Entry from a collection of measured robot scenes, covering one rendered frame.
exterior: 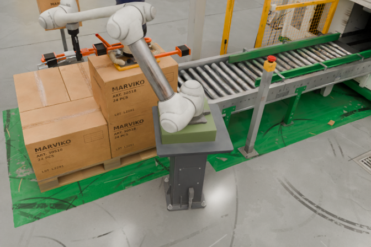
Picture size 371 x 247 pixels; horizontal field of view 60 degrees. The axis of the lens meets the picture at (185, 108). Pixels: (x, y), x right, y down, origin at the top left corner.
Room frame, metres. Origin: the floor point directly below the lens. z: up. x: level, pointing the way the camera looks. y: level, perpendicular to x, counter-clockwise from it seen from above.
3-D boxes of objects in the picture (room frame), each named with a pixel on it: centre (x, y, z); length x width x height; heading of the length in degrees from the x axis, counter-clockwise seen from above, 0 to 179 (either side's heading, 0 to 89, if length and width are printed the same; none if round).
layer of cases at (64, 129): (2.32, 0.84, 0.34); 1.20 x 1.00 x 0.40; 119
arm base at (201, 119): (1.70, -0.06, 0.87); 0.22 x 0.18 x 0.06; 104
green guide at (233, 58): (3.37, -1.09, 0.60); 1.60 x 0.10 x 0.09; 119
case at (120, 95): (2.20, 0.44, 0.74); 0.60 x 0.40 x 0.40; 123
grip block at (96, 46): (2.10, 0.65, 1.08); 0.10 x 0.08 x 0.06; 32
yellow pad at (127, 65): (2.15, 0.39, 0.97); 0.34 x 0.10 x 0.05; 122
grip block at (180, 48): (2.17, 0.05, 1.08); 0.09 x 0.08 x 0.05; 32
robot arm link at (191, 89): (1.68, -0.03, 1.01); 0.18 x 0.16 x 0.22; 156
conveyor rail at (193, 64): (3.25, -0.75, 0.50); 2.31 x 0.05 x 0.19; 119
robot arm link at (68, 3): (2.00, 0.80, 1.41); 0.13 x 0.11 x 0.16; 156
